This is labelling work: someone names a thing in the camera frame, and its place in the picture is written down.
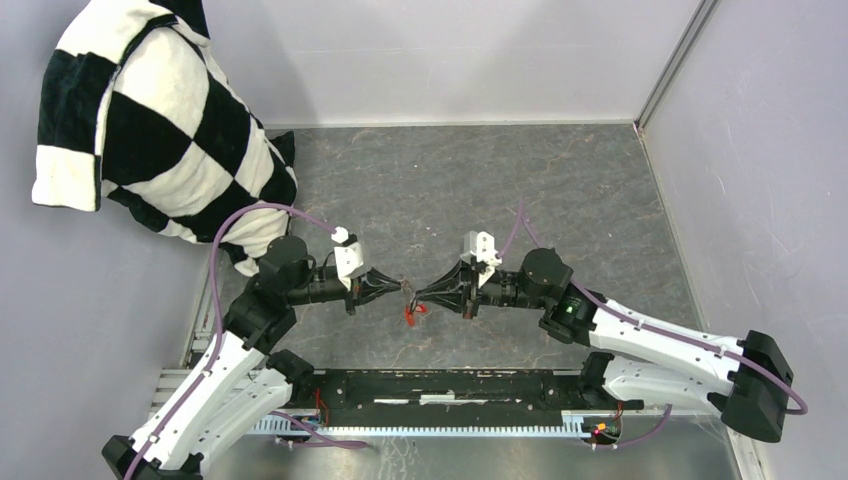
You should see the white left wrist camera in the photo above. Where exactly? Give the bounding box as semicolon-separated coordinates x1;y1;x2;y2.
331;226;368;290

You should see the white toothed cable duct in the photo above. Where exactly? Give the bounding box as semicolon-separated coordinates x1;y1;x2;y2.
248;415;590;440

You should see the aluminium frame rail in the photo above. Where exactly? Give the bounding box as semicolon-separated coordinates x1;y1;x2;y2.
129;368;770;480

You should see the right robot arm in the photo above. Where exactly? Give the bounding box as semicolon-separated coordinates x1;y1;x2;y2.
411;248;794;443

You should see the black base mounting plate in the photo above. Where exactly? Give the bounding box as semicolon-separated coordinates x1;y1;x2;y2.
281;369;645;427

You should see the metal key organizer red handle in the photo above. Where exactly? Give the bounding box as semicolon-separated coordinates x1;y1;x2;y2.
400;277;430;327

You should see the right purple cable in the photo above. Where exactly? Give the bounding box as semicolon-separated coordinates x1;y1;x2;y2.
498;201;810;451

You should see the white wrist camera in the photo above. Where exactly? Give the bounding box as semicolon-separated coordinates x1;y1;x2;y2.
459;231;502;287
331;226;368;290

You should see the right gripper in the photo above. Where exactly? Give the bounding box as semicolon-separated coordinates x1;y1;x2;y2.
416;257;548;320

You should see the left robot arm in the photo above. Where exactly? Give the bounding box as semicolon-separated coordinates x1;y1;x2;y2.
102;236;402;479

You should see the black white checkered cloth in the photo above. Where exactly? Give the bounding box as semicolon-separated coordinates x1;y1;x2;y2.
31;1;298;276

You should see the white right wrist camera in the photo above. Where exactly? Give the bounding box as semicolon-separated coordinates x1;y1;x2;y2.
459;231;502;287

